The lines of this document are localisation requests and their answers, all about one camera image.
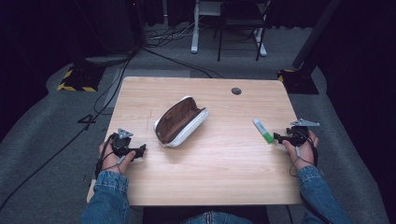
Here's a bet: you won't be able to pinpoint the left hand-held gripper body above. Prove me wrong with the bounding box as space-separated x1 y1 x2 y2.
110 128 138 158

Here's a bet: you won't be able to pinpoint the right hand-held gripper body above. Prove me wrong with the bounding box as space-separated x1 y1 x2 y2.
286 118 321 147

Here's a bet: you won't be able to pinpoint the person's left hand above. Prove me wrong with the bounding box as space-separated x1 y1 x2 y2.
98 137 137 175

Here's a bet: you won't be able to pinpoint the person's right hand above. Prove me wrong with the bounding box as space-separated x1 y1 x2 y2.
281 130 320 171

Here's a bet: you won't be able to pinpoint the green and white highlighter pen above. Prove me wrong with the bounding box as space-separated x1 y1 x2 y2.
251 118 276 145

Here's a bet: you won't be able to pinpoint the white pencil case brown lining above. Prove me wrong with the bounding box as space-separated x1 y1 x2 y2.
152 94 210 148

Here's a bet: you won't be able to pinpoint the black stand base striped tape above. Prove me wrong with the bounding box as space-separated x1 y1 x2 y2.
276 67 320 95
56 64 106 93

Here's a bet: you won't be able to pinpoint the person's legs in jeans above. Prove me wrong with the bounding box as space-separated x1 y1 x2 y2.
182 210 254 224

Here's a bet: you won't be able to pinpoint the black slanted stand pole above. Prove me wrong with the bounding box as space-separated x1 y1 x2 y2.
290 0 344 70

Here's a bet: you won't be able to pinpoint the black upright stand column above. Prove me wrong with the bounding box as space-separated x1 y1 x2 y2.
70 0 139 67

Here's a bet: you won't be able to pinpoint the black chair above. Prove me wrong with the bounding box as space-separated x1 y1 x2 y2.
214 0 271 63

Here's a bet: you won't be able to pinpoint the right hand-held gripper cable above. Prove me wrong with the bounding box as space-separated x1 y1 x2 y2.
288 132 319 178

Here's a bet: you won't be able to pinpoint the hand-held gripper cable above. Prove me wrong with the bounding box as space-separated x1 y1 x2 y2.
94 133 126 180
288 132 319 178

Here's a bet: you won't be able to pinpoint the left hand-held gripper cable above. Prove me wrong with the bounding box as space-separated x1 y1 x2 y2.
94 133 126 180

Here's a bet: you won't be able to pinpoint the long black floor cable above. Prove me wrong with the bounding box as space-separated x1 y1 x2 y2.
0 46 138 213

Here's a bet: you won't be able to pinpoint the bundle of floor cables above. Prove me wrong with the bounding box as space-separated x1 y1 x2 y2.
144 21 201 49

